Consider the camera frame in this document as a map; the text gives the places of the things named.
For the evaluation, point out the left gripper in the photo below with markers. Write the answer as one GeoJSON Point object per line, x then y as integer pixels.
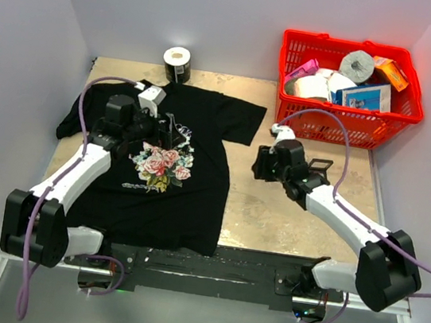
{"type": "Point", "coordinates": [164, 136]}

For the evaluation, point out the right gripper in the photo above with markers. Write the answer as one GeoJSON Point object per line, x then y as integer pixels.
{"type": "Point", "coordinates": [260, 166]}

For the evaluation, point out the black floral t-shirt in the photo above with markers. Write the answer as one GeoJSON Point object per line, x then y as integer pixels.
{"type": "Point", "coordinates": [172, 198]}

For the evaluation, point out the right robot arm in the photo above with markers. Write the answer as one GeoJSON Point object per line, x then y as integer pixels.
{"type": "Point", "coordinates": [384, 273]}

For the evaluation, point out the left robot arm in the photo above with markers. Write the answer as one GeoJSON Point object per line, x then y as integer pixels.
{"type": "Point", "coordinates": [34, 224]}

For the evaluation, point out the black brooch display box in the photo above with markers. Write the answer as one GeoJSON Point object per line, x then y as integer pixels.
{"type": "Point", "coordinates": [320, 166]}

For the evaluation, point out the black wrapped paper roll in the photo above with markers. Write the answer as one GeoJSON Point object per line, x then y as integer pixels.
{"type": "Point", "coordinates": [177, 65]}

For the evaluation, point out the red plastic basket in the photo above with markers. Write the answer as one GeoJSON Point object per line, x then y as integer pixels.
{"type": "Point", "coordinates": [366, 129]}

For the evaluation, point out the pink package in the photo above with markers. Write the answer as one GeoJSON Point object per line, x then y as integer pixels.
{"type": "Point", "coordinates": [308, 68]}

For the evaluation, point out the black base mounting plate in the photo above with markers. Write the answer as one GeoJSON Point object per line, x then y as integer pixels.
{"type": "Point", "coordinates": [237, 274]}

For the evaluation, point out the white paper roll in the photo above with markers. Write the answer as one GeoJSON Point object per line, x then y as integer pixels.
{"type": "Point", "coordinates": [335, 81]}

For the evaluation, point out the blue white box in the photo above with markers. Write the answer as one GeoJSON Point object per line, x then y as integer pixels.
{"type": "Point", "coordinates": [375, 97]}

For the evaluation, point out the grey toilet paper roll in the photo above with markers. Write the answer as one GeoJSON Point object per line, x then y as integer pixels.
{"type": "Point", "coordinates": [358, 66]}

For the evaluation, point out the orange carton box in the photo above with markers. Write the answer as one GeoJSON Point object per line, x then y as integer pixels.
{"type": "Point", "coordinates": [391, 72]}

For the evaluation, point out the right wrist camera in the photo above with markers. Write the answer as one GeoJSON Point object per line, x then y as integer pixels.
{"type": "Point", "coordinates": [281, 133]}

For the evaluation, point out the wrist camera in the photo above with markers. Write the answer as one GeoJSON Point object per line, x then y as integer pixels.
{"type": "Point", "coordinates": [150, 97]}
{"type": "Point", "coordinates": [281, 133]}

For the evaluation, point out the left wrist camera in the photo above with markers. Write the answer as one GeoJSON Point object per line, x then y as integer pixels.
{"type": "Point", "coordinates": [150, 97]}

